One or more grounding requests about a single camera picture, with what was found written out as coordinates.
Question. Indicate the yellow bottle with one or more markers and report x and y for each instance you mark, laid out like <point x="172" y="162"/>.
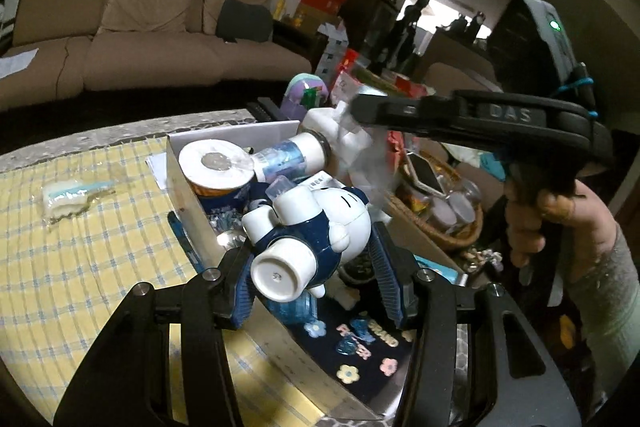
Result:
<point x="280" y="5"/>

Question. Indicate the black hexagonal device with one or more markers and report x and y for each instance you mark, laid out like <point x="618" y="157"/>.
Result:
<point x="425" y="172"/>

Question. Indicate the purple green toy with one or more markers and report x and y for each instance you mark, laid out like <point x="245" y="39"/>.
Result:
<point x="305" y="94"/>

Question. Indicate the clear plastic bag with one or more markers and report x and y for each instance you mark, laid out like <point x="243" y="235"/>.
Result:
<point x="370" y="167"/>

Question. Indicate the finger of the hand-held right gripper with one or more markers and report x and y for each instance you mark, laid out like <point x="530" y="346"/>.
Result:
<point x="400" y="112"/>

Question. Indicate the dark wooden cabinet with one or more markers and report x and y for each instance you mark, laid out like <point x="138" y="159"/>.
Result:
<point x="367" y="14"/>

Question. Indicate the orange blue can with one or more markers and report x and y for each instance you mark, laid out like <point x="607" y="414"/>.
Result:
<point x="220" y="196"/>

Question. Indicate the dark sofa cushion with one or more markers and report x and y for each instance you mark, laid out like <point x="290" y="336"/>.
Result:
<point x="245" y="19"/>

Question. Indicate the beige sofa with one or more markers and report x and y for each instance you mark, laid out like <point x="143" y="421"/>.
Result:
<point x="150" y="32"/>

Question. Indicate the blue white wrapped bottle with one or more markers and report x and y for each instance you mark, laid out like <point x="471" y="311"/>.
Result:
<point x="292" y="154"/>

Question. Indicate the white blue robot toy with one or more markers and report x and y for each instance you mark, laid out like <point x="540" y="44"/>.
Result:
<point x="305" y="227"/>

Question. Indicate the teal box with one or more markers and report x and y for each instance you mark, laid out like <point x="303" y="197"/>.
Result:
<point x="440" y="269"/>

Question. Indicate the blue pen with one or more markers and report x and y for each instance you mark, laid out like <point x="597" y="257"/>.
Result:
<point x="185" y="239"/>

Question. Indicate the pale blue wrapped packet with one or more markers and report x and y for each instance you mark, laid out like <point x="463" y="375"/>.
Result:
<point x="75" y="197"/>

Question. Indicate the navy flower pouch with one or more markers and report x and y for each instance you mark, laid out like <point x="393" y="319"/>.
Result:
<point x="360" y="349"/>

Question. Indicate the purple lid jar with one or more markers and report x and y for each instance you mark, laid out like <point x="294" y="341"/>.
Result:
<point x="467" y="193"/>
<point x="442" y="209"/>

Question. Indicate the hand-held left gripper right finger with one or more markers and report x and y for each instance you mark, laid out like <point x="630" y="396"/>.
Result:
<point x="387" y="277"/>

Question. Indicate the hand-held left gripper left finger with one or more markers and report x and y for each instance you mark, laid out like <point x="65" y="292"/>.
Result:
<point x="244" y="302"/>

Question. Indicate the yellow checked tablecloth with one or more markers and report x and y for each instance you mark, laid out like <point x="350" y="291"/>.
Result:
<point x="100" y="282"/>

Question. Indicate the wicker basket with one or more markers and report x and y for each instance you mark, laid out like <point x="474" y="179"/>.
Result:
<point x="442" y="234"/>

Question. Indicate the beige armchair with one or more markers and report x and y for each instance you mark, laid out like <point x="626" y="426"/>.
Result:
<point x="460" y="67"/>

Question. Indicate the white paper sheet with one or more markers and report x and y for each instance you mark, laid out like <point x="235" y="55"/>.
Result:
<point x="17" y="63"/>

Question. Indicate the person's right forearm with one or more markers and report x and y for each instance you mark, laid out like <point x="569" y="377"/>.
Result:
<point x="605" y="307"/>

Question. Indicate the person's right hand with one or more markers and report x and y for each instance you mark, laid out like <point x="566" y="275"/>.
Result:
<point x="540" y="222"/>

